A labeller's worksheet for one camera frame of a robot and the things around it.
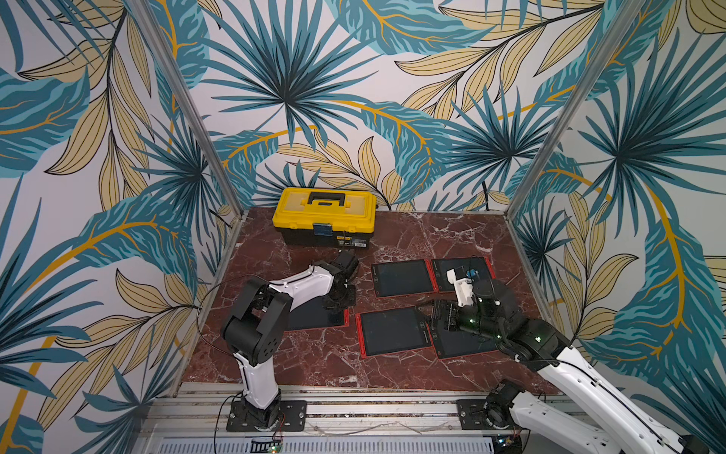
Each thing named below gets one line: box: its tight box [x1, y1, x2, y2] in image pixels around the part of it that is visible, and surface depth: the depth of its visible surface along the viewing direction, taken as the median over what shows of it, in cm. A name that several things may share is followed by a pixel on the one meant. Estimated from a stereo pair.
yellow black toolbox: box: [272, 188, 378, 250], surface depth 100 cm
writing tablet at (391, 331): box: [355, 306, 433, 359], surface depth 90 cm
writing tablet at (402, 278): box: [371, 259, 436, 298], surface depth 103 cm
